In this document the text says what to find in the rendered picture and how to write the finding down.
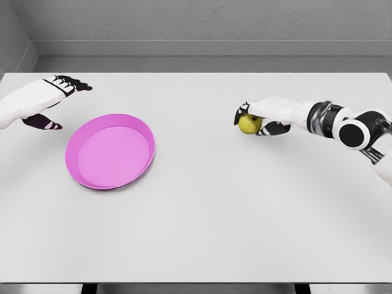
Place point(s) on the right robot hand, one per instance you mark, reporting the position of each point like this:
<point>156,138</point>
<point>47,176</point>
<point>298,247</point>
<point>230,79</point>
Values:
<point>272,110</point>

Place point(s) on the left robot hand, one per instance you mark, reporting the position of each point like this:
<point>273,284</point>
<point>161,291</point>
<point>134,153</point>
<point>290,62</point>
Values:
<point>39,95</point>

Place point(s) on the yellow-green apple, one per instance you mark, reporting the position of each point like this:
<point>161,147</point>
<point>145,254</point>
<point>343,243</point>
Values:
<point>250,124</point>

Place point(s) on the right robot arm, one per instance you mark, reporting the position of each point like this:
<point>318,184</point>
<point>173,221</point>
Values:
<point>343,122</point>

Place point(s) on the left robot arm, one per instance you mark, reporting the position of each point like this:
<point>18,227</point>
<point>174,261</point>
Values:
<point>7,108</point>

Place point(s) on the pink round plate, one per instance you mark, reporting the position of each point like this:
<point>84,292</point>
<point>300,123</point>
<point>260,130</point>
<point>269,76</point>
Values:
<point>108,151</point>

